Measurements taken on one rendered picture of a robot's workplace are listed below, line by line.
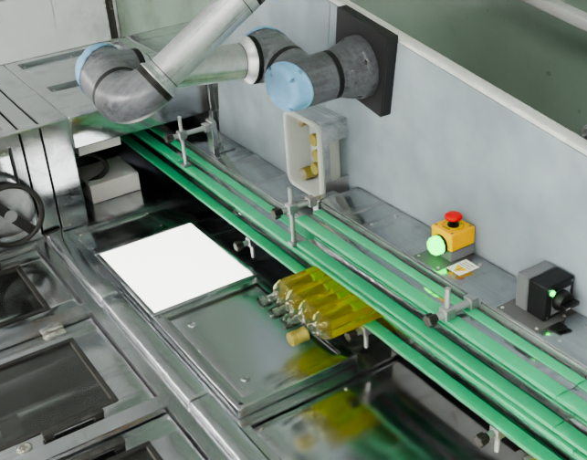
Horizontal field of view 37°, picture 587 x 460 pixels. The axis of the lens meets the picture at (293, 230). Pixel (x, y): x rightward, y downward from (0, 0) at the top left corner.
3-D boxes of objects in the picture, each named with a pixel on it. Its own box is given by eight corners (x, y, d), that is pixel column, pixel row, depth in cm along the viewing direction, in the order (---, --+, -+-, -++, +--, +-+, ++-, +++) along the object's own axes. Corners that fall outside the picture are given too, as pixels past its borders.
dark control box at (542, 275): (543, 290, 185) (514, 305, 181) (546, 258, 181) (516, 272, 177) (573, 308, 179) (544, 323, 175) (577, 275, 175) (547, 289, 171)
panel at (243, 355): (193, 226, 284) (94, 261, 269) (192, 218, 283) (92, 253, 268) (358, 363, 217) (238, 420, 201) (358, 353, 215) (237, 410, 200)
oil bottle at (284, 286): (340, 273, 231) (270, 301, 222) (339, 255, 228) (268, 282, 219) (351, 282, 227) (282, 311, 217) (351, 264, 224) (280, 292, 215)
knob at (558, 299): (566, 304, 177) (580, 312, 174) (550, 312, 175) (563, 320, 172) (568, 286, 175) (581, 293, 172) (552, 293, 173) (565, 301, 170)
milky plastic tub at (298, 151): (313, 172, 252) (288, 182, 249) (309, 99, 242) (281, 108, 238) (348, 194, 239) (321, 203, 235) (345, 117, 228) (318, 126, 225)
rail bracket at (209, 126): (228, 149, 289) (167, 168, 279) (223, 100, 281) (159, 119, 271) (235, 153, 286) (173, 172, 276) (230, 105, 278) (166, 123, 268)
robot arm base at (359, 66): (347, 23, 210) (312, 32, 206) (383, 56, 201) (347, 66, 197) (340, 76, 220) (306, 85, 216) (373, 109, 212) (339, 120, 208)
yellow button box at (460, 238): (455, 240, 206) (430, 250, 202) (455, 212, 202) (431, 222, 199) (476, 252, 200) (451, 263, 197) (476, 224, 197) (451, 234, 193)
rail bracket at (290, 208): (312, 234, 236) (273, 248, 230) (309, 177, 228) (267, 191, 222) (319, 237, 234) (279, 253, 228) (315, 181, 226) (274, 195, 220)
